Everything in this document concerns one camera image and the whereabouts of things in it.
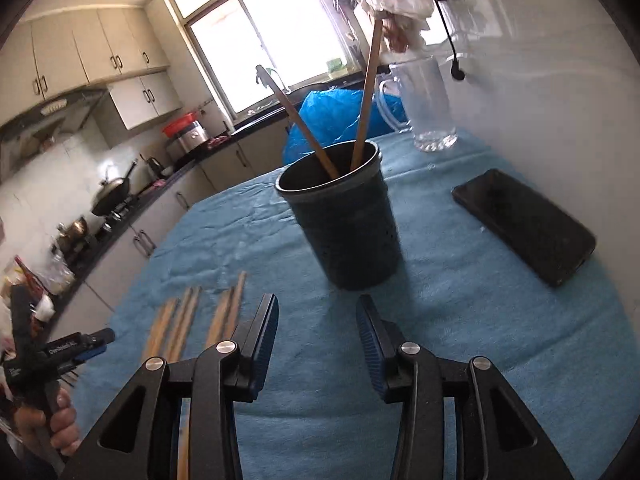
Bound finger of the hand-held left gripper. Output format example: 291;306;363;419
70;328;117;364

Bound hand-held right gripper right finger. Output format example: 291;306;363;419
356;294;576;480

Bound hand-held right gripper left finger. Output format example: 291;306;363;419
60;292;280;480

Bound wooden chopstick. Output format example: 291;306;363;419
177;287;235;480
222;271;248;343
175;286;203;361
152;299;181;362
141;299;176;363
165;287;196;362

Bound black perforated utensil holder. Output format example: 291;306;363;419
275;141;403;292

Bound wooden utensil with dark tip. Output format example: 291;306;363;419
254;64;340;180

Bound long plain wooden utensil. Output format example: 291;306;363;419
350;16;385;172

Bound person's left hand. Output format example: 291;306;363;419
12;390;81;461

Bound blue towel table cover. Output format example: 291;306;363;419
70;127;638;480

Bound metal pot on stove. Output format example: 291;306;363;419
56;217;98;256

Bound beige kitchen base cabinets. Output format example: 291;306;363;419
47;110;306;316

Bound black wok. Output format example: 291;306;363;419
90;159;139;217

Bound black smartphone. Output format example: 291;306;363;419
451;168;597;288

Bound steel pot with red lid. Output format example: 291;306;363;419
161;114;211;154

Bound range hood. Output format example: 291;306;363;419
0;87;108;183

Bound blue plastic bag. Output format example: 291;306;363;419
283;88;413;166

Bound clear glass pitcher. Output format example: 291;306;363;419
376;55;459;153

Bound kitchen window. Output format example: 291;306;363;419
167;0;366;117

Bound beige wall cabinets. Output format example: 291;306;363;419
0;7;183;131

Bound black cable with plug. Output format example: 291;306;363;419
407;0;467;82

